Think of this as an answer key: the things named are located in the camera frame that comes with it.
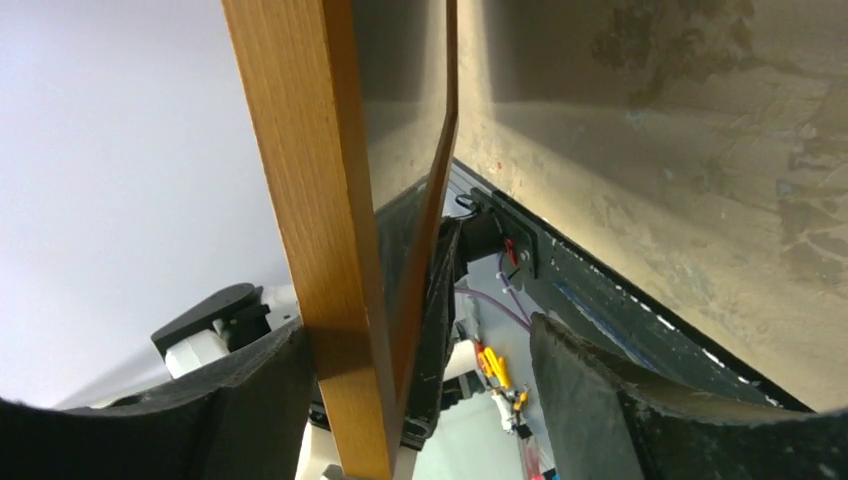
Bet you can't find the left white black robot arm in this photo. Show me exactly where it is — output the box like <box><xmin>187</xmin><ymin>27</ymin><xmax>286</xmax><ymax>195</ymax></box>
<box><xmin>152</xmin><ymin>215</ymin><xmax>502</xmax><ymax>479</ymax></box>

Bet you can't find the wooden picture frame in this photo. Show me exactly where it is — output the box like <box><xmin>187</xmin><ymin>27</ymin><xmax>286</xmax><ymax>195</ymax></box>
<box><xmin>223</xmin><ymin>1</ymin><xmax>458</xmax><ymax>479</ymax></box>

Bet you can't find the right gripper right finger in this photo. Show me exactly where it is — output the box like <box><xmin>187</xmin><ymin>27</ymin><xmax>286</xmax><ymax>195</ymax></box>
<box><xmin>530</xmin><ymin>313</ymin><xmax>847</xmax><ymax>479</ymax></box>

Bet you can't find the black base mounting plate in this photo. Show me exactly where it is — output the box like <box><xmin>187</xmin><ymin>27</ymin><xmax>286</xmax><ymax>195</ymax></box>
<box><xmin>449</xmin><ymin>161</ymin><xmax>811</xmax><ymax>413</ymax></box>

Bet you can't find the clear glass pane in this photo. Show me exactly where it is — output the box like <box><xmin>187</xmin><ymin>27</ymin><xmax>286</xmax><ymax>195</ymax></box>
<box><xmin>352</xmin><ymin>0</ymin><xmax>447</xmax><ymax>210</ymax></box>

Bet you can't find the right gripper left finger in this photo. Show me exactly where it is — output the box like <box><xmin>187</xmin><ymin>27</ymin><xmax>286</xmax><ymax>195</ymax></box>
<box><xmin>1</xmin><ymin>322</ymin><xmax>315</xmax><ymax>479</ymax></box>

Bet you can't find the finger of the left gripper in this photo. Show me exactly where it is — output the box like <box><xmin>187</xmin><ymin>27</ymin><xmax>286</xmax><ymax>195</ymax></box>
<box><xmin>404</xmin><ymin>218</ymin><xmax>462</xmax><ymax>451</ymax></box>

